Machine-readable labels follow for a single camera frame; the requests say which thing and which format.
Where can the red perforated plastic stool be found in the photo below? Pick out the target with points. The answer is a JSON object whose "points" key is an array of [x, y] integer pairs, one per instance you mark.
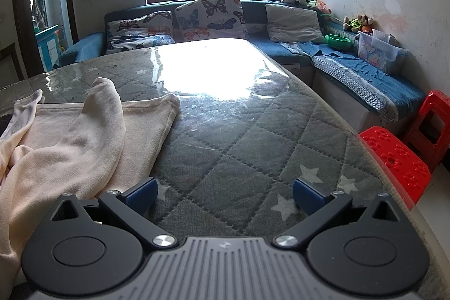
{"points": [[393, 152]]}

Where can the light blue cabinet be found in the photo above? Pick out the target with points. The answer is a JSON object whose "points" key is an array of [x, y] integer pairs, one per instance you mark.
{"points": [[47, 47]]}

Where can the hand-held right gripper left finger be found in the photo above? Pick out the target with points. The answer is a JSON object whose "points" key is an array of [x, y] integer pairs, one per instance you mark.
{"points": [[142, 195]]}

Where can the hanging clothes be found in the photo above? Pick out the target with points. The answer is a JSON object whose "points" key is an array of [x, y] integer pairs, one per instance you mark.
{"points": [[38, 8]]}

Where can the large butterfly print pillow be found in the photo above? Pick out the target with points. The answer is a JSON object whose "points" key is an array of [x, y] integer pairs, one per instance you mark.
{"points": [[211, 15]]}

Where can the blue sofa cover cloth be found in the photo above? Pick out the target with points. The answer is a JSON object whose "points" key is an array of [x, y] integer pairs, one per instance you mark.
{"points": [[369, 78]]}

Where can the cream long-sleeved top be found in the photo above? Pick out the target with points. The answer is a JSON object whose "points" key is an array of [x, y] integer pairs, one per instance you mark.
{"points": [[70, 131]]}

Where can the brown door frame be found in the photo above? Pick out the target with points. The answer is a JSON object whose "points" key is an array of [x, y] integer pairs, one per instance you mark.
{"points": [[19, 4]]}

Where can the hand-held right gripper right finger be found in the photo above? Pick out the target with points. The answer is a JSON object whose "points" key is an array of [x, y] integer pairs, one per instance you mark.
{"points": [[307, 196]]}

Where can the green and pink plush toy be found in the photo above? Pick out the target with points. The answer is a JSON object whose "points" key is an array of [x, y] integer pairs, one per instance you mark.
{"points": [[320, 6]]}

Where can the brown plush toy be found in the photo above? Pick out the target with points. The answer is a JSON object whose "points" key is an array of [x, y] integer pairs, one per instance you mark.
{"points": [[367, 22]]}

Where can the green plastic bowl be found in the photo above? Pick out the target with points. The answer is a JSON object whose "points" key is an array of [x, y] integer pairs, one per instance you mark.
{"points": [[337, 41]]}

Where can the dark wooden chair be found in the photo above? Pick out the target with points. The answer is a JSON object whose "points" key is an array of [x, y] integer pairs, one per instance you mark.
{"points": [[8, 64]]}

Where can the tall red plastic stool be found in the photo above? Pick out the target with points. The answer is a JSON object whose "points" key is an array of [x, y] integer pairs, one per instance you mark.
{"points": [[436, 103]]}

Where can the grey pillow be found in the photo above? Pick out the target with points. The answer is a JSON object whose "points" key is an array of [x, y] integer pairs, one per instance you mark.
{"points": [[293, 24]]}

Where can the clear plastic storage box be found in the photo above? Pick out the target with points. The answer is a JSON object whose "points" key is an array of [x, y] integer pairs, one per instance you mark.
{"points": [[379, 54]]}

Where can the blue corner sofa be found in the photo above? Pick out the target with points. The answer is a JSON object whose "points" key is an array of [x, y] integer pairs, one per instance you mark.
{"points": [[256, 11]]}

